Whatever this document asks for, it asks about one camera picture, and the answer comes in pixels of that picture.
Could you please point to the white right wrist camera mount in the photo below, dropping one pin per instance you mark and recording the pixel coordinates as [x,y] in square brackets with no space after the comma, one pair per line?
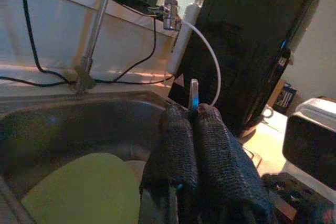
[315,106]

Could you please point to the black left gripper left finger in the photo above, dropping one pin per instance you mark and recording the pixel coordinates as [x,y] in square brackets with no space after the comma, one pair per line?
[170,155]

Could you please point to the stainless steel sink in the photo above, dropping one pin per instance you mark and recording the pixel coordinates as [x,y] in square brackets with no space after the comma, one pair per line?
[78,124]

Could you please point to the green round plate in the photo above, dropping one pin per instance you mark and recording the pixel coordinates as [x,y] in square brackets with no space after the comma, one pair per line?
[78,190]

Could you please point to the chrome gooseneck faucet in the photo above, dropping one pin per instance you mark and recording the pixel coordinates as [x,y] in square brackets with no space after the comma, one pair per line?
[94,37]

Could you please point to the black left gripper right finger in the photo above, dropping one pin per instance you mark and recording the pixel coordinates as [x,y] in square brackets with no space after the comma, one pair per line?
[223,169]

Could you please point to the silver metal spoon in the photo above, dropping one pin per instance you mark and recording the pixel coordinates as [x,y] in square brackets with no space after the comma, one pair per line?
[193,90]

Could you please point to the chrome faucet diverter valve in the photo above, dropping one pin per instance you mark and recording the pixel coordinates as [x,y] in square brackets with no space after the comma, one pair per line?
[170,16]

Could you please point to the grey round plate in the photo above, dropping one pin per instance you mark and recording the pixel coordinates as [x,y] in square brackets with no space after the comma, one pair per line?
[135,165]

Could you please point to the blue printed box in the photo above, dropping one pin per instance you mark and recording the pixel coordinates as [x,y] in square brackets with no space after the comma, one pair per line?
[284,96]

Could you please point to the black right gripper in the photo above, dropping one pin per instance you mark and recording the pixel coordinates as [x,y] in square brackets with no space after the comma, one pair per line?
[309,145]

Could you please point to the black water purifier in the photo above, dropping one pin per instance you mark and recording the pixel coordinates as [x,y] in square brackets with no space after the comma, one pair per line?
[249,37]

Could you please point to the white filter cylinder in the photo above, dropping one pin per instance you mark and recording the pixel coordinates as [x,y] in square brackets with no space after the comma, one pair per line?
[181,45]

